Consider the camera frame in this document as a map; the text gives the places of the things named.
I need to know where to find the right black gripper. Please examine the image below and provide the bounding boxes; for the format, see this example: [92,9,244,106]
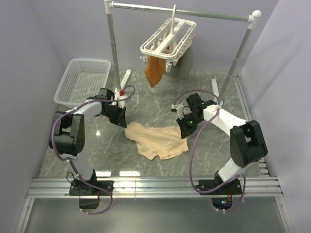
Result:
[177,114,203,139]

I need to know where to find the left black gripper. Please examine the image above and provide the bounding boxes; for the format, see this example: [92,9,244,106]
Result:
[102,104,127,128]

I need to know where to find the beige underwear shorts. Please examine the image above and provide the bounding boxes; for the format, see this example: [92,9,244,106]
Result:
[124,122,189,160]

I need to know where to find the white clip drying hanger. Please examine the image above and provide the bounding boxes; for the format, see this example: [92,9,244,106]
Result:
[140,6,197,73]

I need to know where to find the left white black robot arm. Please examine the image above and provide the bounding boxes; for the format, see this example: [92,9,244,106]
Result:
[49,88,129,196]

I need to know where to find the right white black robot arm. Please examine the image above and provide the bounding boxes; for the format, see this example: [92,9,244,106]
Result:
[171,89,268,195]

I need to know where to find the orange underwear on hanger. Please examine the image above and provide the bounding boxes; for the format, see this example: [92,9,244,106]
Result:
[144,56,166,88]

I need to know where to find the white metal clothes rack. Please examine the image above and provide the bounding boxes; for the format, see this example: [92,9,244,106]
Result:
[104,0,262,100]

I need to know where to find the white perforated plastic basket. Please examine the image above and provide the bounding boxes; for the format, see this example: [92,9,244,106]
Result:
[53,58,111,108]

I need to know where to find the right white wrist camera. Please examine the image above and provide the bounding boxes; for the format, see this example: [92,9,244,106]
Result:
[171,104,190,119]

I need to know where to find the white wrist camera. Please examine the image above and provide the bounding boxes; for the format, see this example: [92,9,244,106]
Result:
[112,88,131,108]
[171,104,190,119]

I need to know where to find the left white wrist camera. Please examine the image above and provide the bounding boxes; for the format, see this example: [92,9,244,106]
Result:
[112,88,131,108]

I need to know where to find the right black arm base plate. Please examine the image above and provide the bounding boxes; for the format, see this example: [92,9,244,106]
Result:
[195,179,242,195]

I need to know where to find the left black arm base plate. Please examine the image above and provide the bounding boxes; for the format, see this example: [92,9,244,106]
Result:
[69,180,114,196]

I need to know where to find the aluminium mounting rail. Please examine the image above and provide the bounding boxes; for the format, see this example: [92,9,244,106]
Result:
[26,177,283,199]

